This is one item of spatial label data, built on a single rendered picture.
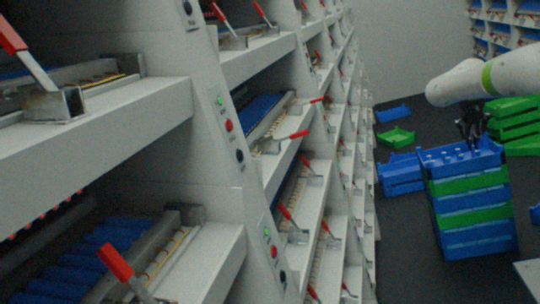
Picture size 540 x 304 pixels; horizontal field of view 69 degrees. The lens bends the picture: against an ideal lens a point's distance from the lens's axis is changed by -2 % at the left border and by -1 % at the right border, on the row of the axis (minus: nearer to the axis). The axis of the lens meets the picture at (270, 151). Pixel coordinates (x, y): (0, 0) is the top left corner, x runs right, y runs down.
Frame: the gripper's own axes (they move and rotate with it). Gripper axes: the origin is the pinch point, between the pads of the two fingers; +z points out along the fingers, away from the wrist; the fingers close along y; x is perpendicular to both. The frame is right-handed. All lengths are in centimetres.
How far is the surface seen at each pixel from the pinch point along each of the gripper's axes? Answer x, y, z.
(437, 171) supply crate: -10.0, -16.9, 1.3
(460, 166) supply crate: -10.1, -8.1, 1.6
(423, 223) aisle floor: 3, -24, 55
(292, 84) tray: -26, -57, -68
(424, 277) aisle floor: -36, -32, 37
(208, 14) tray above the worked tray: -27, -70, -95
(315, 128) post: -32, -54, -55
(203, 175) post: -88, -60, -99
